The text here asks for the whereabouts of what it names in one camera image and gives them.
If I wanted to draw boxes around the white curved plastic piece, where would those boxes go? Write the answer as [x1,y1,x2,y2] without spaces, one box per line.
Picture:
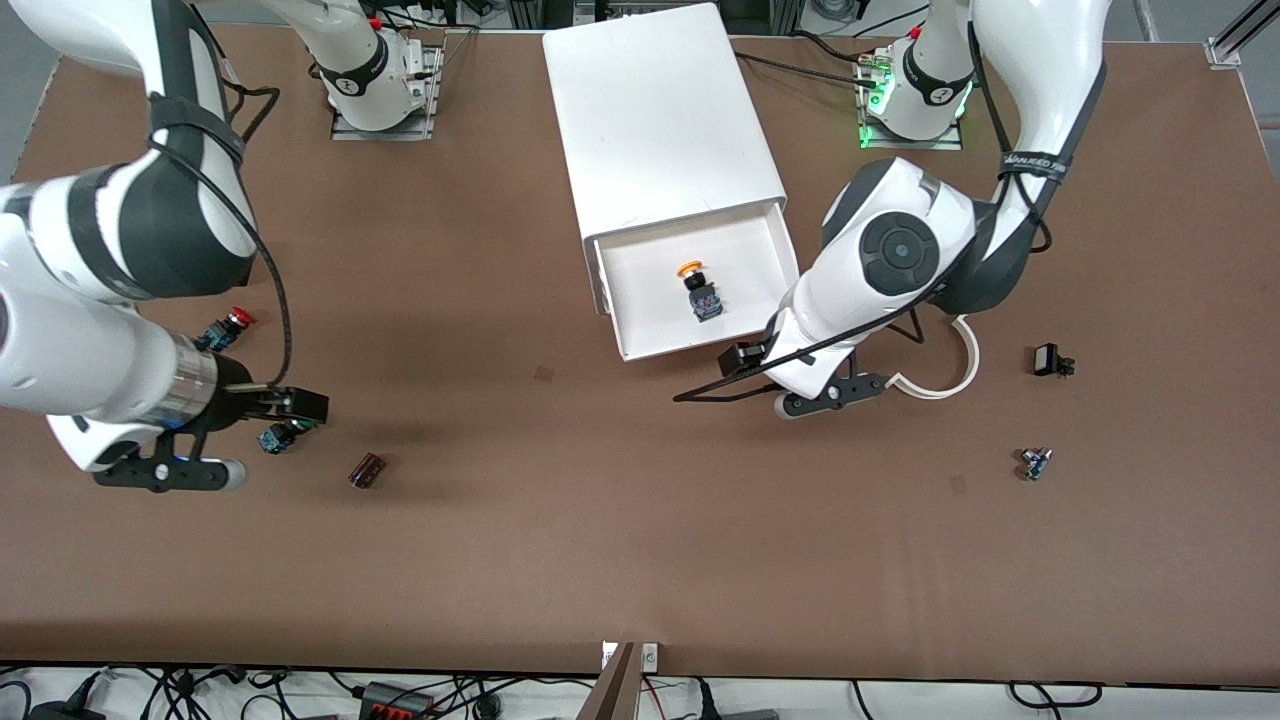
[885,314,982,401]

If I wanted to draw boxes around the white plastic drawer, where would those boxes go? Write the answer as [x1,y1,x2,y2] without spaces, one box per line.
[594,203,804,361]

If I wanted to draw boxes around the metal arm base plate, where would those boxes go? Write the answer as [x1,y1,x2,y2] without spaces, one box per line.
[330,45,444,142]
[857,48,967,152]

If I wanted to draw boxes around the white drawer cabinet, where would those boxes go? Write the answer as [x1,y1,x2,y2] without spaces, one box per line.
[542,2,789,317]

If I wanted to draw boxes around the aluminium frame profile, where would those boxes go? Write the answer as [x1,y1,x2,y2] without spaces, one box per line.
[1205,0,1280,69]

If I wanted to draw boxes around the red push button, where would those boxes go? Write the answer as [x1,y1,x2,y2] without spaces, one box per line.
[195,308,257,353]

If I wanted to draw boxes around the yellow push button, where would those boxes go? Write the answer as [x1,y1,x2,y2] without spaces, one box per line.
[676,259,725,323]

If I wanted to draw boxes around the green push button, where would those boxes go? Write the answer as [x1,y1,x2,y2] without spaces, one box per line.
[257,418,321,457]

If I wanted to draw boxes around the brown wooden post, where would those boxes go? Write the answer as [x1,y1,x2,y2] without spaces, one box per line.
[575,642,641,720]

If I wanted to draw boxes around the black power strip red switches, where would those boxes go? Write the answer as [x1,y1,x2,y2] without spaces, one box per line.
[358,681,438,720]

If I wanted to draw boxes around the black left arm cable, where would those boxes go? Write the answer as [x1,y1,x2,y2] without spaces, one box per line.
[672,0,1111,404]

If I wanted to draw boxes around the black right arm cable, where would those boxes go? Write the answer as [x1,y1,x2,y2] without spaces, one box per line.
[148,80,294,393]

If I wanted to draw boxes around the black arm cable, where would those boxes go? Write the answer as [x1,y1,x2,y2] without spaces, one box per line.
[148,80,294,393]
[672,0,1111,404]

